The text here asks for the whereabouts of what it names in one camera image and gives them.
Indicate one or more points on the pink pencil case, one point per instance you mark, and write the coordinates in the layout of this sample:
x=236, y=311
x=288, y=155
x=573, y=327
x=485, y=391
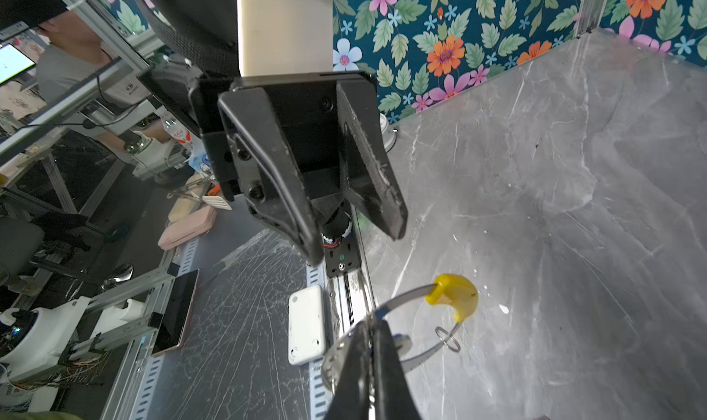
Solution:
x=193, y=226

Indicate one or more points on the white square device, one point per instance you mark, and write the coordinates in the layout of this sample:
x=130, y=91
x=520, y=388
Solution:
x=306, y=326

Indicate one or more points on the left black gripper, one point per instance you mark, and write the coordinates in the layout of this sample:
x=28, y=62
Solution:
x=308, y=107

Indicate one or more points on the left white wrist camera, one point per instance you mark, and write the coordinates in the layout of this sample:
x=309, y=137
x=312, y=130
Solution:
x=283, y=37

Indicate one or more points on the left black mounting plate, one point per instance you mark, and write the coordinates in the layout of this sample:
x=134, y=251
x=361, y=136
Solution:
x=342, y=257

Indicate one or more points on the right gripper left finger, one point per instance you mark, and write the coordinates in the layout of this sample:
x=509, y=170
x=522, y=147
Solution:
x=346, y=373

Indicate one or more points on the dark smartphone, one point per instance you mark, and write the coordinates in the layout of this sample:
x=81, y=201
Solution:
x=177, y=314

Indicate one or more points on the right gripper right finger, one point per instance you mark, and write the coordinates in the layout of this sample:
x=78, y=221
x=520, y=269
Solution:
x=393, y=399

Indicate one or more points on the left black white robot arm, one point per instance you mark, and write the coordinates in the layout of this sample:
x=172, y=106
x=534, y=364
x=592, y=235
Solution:
x=205, y=32

